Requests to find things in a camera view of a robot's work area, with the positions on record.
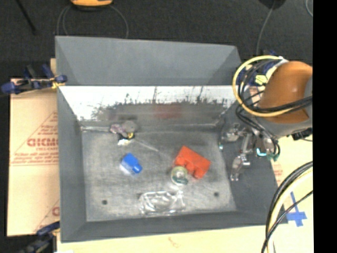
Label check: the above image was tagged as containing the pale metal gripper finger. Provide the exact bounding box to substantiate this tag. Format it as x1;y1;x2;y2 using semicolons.
230;153;251;182
219;126;247;151

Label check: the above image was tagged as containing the red toy brick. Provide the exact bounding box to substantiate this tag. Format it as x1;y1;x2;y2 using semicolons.
173;145;212;180

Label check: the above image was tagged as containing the clear plastic packet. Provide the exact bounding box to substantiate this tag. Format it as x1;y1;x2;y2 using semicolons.
137;190;186;216

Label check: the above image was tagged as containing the purple and grey toy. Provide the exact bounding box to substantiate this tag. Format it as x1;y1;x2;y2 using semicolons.
110;120;139;135

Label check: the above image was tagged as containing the blue and white bottle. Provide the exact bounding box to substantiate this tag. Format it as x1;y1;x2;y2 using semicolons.
119;152;143;177

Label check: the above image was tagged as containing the black, yellow and white tool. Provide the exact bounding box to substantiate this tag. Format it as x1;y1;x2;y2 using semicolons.
116;131;160;152

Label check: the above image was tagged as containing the grey metal bin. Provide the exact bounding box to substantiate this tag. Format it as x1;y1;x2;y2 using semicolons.
54;35;280;242

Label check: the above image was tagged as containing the brown cardboard board, red print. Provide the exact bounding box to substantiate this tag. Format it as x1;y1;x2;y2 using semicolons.
6;78;61;237

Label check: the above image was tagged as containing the black cylinder on white bracket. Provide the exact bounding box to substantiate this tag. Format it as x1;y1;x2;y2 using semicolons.
291;127;313;141

